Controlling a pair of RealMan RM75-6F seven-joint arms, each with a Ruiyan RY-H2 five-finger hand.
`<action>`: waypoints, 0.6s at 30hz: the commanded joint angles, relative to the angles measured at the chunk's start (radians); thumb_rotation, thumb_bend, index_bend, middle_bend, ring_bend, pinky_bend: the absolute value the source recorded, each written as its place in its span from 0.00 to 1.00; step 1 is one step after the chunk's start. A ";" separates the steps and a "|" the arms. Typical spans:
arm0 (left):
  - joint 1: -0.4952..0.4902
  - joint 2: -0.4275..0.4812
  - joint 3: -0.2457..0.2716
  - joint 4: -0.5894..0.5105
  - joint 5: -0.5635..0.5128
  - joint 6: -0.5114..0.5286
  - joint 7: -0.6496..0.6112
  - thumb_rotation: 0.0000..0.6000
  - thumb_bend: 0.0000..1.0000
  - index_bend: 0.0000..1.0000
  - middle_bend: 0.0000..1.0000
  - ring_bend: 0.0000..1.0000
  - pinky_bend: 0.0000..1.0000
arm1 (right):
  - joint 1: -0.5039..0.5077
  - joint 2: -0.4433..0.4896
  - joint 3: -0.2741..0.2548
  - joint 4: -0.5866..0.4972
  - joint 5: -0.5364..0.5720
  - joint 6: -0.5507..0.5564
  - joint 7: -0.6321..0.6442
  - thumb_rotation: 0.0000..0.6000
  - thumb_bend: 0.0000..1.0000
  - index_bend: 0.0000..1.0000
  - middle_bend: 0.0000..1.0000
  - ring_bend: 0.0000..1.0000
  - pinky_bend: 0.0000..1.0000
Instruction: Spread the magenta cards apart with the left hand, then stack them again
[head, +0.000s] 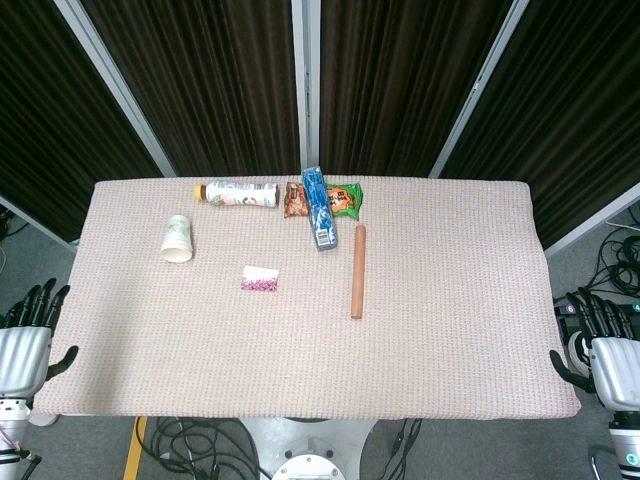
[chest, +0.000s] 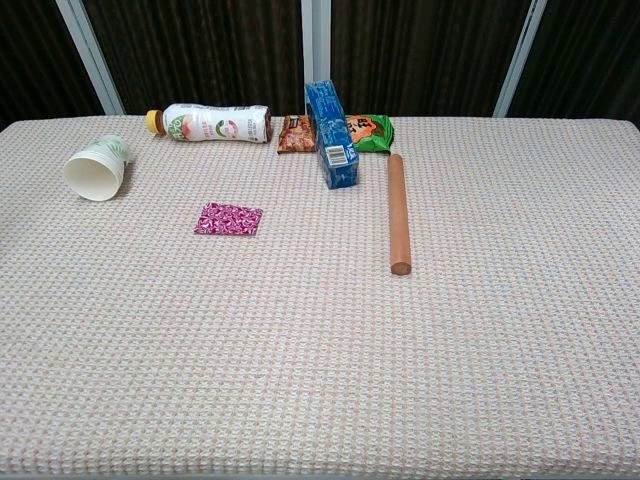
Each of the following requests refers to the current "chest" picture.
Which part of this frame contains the wooden rolling pin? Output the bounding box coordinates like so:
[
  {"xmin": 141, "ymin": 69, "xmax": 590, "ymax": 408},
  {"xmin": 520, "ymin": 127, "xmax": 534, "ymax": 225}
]
[{"xmin": 387, "ymin": 152, "xmax": 413, "ymax": 277}]

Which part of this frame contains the blue cardboard box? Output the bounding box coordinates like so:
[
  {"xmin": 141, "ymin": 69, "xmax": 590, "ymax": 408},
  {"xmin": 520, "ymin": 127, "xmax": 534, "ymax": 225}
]
[{"xmin": 304, "ymin": 79, "xmax": 361, "ymax": 191}]

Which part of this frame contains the brown snack packet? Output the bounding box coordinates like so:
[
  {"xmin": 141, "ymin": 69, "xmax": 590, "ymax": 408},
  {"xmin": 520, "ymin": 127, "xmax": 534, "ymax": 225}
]
[{"xmin": 276, "ymin": 114, "xmax": 319, "ymax": 156}]

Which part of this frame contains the pink woven tablecloth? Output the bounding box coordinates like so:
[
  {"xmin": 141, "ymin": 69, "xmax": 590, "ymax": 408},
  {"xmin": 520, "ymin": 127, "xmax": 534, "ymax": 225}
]
[{"xmin": 0, "ymin": 114, "xmax": 640, "ymax": 480}]

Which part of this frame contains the green snack packet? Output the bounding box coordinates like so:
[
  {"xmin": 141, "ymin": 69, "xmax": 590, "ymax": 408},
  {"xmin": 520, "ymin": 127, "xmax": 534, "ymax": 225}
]
[{"xmin": 344, "ymin": 113, "xmax": 396, "ymax": 156}]

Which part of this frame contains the white drink bottle yellow cap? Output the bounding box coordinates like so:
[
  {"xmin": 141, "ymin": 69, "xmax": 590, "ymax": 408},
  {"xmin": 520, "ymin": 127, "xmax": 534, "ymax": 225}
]
[{"xmin": 145, "ymin": 102, "xmax": 275, "ymax": 146}]

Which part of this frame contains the dark brown ribbed panel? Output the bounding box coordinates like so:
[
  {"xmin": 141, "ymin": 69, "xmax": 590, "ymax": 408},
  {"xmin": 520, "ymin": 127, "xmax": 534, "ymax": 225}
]
[
  {"xmin": 329, "ymin": 0, "xmax": 532, "ymax": 119},
  {"xmin": 81, "ymin": 0, "xmax": 307, "ymax": 117},
  {"xmin": 505, "ymin": 0, "xmax": 640, "ymax": 132},
  {"xmin": 0, "ymin": 0, "xmax": 105, "ymax": 132}
]

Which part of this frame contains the white paper cup green print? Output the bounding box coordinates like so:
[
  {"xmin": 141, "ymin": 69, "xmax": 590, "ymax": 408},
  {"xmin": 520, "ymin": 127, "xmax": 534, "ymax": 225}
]
[{"xmin": 62, "ymin": 134, "xmax": 133, "ymax": 203}]

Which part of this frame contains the grey metal frame post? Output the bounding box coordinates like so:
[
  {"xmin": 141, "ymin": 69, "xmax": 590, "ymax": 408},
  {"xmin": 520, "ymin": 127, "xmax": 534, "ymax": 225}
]
[
  {"xmin": 53, "ymin": 0, "xmax": 127, "ymax": 117},
  {"xmin": 491, "ymin": 0, "xmax": 550, "ymax": 119},
  {"xmin": 299, "ymin": 0, "xmax": 333, "ymax": 119}
]

